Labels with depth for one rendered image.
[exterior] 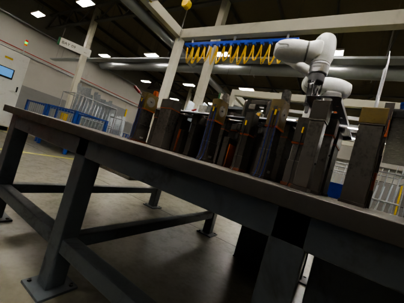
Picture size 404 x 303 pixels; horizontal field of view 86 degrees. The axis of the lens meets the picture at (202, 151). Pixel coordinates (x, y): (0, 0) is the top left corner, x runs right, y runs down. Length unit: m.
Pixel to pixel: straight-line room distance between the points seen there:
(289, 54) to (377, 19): 3.29
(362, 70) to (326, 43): 12.12
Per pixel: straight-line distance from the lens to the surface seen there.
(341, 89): 1.83
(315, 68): 1.26
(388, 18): 4.52
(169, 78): 5.37
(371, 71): 13.41
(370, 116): 1.00
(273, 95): 7.90
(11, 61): 7.54
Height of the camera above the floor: 0.71
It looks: 2 degrees up
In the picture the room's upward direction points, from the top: 16 degrees clockwise
